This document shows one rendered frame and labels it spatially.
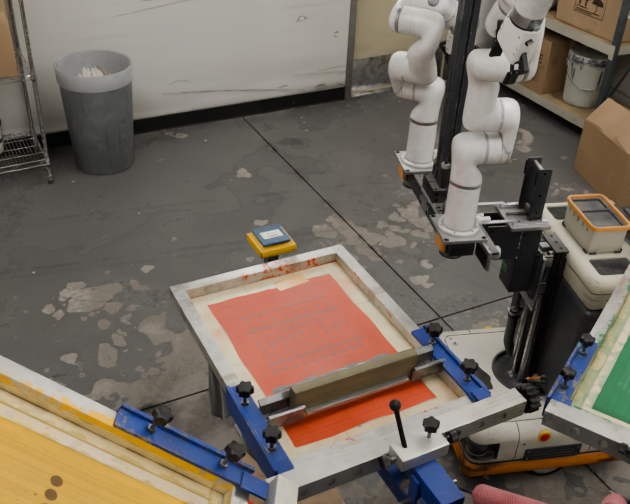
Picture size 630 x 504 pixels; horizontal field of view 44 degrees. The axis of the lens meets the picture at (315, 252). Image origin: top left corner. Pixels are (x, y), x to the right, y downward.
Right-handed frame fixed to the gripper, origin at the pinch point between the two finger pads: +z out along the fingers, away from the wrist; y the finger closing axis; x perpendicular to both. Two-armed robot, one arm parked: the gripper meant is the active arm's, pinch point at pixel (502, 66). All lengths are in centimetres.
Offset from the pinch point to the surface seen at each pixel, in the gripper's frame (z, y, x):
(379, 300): 71, -23, 23
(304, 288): 80, -11, 42
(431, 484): 36, -85, 38
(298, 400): 50, -56, 59
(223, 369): 62, -39, 74
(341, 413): 57, -59, 47
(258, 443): 48, -65, 71
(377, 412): 57, -61, 38
